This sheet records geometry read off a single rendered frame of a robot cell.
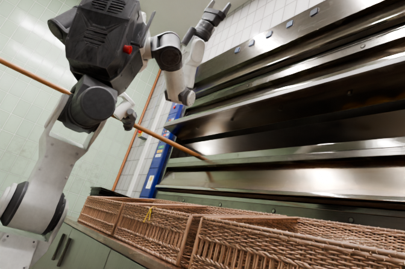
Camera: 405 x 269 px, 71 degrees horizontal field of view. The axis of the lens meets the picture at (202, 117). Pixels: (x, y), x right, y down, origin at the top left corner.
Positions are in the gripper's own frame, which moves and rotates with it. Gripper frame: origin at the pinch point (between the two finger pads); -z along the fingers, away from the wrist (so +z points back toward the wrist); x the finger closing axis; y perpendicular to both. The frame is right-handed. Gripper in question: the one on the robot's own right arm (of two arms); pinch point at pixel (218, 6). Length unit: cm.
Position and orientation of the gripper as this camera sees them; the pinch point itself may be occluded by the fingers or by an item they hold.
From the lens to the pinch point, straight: 152.2
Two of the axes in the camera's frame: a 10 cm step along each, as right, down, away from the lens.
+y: 4.8, 3.6, 8.0
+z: -5.2, 8.5, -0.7
